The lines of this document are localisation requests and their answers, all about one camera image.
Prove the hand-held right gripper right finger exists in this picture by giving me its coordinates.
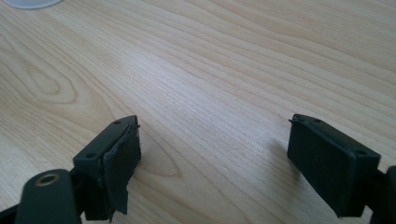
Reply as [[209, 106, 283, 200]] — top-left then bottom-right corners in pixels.
[[286, 113, 382, 218]]

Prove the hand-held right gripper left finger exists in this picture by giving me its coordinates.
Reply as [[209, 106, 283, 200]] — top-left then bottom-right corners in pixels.
[[72, 115, 143, 223]]

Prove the clear plastic storage box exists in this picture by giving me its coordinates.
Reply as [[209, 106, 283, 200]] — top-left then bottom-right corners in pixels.
[[4, 0, 64, 10]]

